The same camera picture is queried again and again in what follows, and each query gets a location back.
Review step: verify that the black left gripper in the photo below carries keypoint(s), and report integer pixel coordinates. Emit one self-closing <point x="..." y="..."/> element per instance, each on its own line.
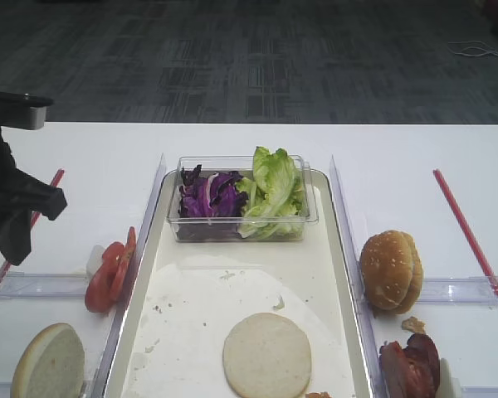
<point x="7" y="162"/>

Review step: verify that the bun slice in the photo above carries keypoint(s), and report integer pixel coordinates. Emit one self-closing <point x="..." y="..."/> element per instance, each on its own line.
<point x="52" y="365"/>
<point x="267" y="355"/>

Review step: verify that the outer tomato slice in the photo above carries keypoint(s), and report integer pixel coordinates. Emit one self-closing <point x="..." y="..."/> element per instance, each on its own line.
<point x="97" y="296"/>

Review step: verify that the tomato slice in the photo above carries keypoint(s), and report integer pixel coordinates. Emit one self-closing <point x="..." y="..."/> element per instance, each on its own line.
<point x="97" y="296"/>
<point x="120" y="265"/>

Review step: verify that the inner tomato slice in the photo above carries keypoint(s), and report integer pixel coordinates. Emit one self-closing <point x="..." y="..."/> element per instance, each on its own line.
<point x="120" y="265"/>

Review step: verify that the green romaine lettuce leaves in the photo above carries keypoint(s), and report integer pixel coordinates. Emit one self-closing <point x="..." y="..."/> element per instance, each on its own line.
<point x="274" y="191"/>

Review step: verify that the small lettuce scrap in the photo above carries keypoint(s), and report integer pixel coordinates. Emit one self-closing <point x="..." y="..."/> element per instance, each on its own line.
<point x="280" y="305"/>

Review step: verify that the front dark meat patty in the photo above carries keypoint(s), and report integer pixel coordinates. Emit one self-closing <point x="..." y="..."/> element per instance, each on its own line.
<point x="395" y="368"/>

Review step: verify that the middle dark meat patty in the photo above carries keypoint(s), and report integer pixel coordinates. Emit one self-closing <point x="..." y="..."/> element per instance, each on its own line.
<point x="417" y="376"/>

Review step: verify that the left red straw rod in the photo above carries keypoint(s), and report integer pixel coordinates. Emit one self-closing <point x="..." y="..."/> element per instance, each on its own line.
<point x="23" y="199"/>

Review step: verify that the red straw rod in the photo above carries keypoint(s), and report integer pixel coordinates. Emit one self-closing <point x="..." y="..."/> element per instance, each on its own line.
<point x="467" y="231"/>
<point x="23" y="199"/>

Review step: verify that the purple cabbage leaves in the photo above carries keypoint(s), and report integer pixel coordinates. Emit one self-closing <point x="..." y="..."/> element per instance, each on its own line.
<point x="210" y="197"/>

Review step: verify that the white rectangular metal tray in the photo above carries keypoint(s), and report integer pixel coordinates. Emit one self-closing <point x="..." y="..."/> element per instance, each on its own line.
<point x="188" y="296"/>

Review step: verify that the clear plastic salad container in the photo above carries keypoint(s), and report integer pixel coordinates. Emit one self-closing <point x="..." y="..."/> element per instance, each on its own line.
<point x="226" y="228"/>

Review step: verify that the brown crumb on tray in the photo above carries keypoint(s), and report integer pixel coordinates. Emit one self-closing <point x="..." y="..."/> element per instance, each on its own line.
<point x="323" y="394"/>

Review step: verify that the front sesame bun top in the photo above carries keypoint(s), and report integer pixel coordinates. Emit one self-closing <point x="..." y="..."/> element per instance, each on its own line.
<point x="386" y="263"/>

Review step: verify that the sesame bun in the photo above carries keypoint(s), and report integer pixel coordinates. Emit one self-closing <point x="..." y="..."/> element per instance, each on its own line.
<point x="415" y="287"/>
<point x="386" y="263"/>

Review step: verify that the rear sesame bun top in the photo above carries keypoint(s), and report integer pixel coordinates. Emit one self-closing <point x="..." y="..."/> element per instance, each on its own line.
<point x="415" y="287"/>

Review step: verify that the brown crumb beside buns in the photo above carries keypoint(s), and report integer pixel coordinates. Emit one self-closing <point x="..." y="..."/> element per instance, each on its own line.
<point x="413" y="325"/>

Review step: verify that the right red straw rod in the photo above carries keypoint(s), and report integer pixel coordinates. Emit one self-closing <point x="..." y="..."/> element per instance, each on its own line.
<point x="467" y="231"/>

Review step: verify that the clear tomato pusher rail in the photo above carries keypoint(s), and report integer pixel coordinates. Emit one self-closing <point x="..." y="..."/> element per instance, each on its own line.
<point x="16" y="284"/>

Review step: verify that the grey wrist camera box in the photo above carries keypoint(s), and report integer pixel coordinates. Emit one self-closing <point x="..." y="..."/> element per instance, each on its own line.
<point x="23" y="111"/>

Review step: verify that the left long clear rail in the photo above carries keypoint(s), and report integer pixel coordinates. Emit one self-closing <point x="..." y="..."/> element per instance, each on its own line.
<point x="98" y="386"/>

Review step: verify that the long clear rail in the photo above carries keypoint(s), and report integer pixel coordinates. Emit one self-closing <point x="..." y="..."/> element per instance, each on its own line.
<point x="362" y="312"/>
<point x="98" y="386"/>

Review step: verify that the right long clear rail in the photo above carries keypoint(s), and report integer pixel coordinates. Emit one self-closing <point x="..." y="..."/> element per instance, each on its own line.
<point x="362" y="312"/>

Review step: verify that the clear bun top pusher rail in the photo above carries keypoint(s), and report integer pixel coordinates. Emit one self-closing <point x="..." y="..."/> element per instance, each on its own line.
<point x="481" y="290"/>

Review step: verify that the clear meat pusher rail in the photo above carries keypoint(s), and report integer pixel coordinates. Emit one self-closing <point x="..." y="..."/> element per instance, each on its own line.
<point x="450" y="386"/>

